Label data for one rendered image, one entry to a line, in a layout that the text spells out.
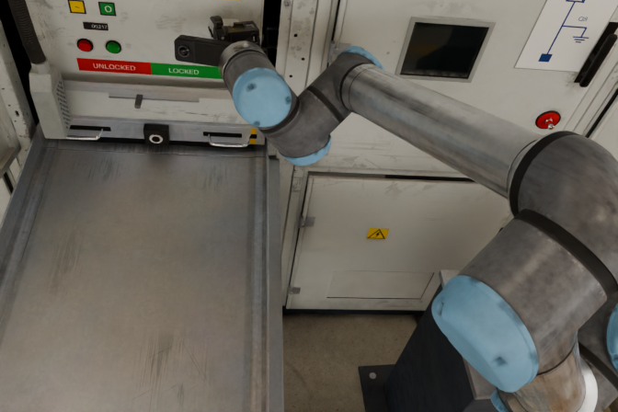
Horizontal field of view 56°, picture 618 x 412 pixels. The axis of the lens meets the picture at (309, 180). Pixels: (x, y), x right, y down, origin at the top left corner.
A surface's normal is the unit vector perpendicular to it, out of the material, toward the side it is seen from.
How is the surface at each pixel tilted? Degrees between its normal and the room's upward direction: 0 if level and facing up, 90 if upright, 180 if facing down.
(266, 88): 72
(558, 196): 40
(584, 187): 17
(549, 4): 90
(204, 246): 0
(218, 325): 0
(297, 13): 90
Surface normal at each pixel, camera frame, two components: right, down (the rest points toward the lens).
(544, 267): -0.24, -0.29
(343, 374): 0.11, -0.65
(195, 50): -0.18, 0.54
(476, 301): -0.51, -0.49
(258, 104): 0.27, 0.50
